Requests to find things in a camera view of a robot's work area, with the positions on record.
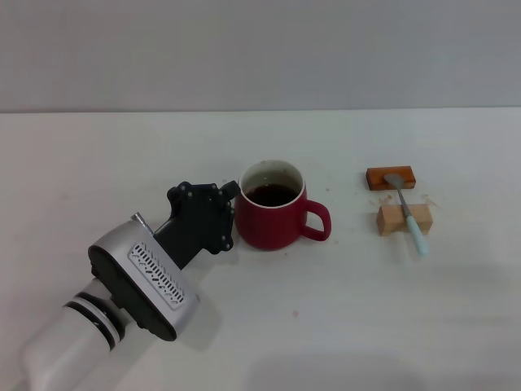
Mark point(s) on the red ceramic mug with coffee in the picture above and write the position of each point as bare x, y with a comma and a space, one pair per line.
268, 228

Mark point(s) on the silver wrist module housing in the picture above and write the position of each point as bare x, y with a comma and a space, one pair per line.
134, 285

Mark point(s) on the orange-brown wooden block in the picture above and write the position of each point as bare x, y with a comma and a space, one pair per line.
376, 179

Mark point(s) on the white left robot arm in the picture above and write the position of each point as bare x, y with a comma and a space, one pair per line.
65, 346

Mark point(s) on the light wooden block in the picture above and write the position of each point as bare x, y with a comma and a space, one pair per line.
390, 220

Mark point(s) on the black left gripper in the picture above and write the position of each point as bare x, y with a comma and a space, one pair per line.
199, 220

